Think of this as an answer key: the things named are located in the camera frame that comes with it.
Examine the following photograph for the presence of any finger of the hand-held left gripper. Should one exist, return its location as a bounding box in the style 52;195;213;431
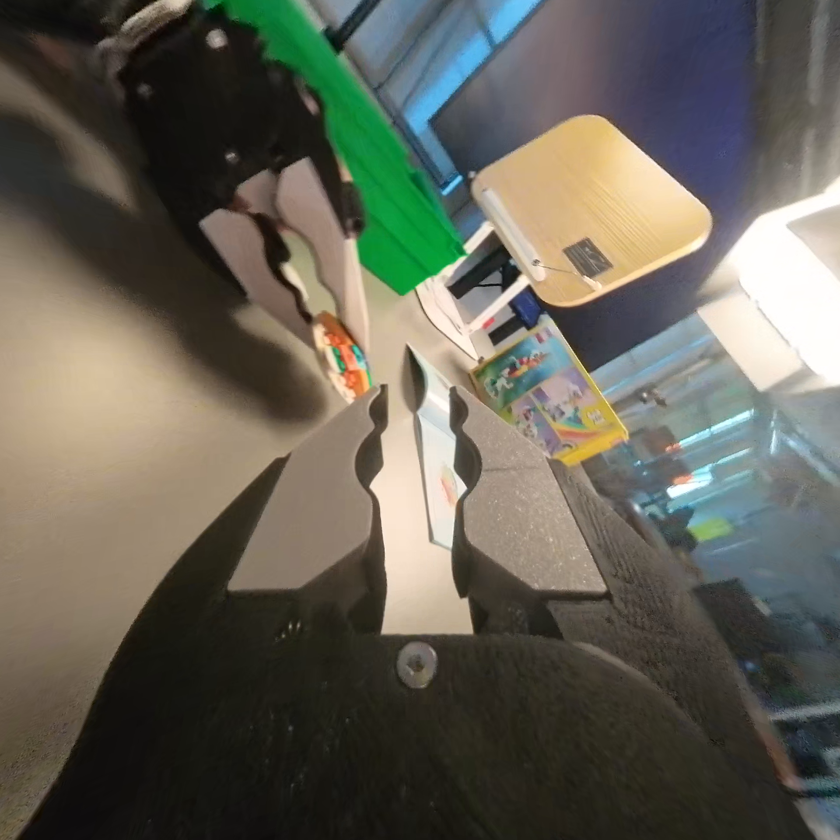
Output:
199;209;317;349
274;159;373;357

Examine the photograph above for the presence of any white metal stand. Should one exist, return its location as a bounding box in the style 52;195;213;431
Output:
415;222;547;363

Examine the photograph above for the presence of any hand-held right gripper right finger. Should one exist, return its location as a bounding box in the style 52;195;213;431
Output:
448;385;609;602

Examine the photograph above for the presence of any round colourful lego model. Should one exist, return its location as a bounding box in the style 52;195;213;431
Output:
312;310;376;404

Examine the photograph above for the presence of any open lego instruction booklet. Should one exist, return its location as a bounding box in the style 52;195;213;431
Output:
404;343;472;550

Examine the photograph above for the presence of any yellow lego set box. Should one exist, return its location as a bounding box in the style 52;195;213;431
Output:
469;320;630;468

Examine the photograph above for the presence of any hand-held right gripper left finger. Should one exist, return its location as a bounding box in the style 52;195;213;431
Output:
228;384;390;632

